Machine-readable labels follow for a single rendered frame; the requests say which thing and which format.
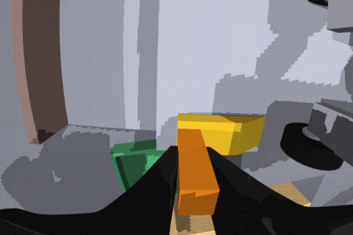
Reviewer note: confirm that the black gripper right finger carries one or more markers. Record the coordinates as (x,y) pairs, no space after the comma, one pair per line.
(248,207)

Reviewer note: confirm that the green wheeled trolley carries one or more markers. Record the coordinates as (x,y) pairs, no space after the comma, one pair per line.
(327,140)

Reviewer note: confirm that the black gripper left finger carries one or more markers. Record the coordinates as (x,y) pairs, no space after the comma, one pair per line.
(144,209)

